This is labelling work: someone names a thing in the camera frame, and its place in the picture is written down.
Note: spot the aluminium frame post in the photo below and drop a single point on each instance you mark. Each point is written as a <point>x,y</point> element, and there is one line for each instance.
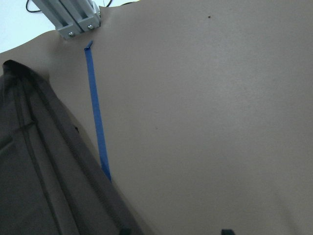
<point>71,17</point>

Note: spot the brown t-shirt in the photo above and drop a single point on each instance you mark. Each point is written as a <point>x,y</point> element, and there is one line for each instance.
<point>50,183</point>

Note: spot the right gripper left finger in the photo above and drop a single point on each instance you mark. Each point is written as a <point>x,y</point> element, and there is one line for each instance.
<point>125,231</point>

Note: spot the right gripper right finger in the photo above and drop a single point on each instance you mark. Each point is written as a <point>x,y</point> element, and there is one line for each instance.
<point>227,232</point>

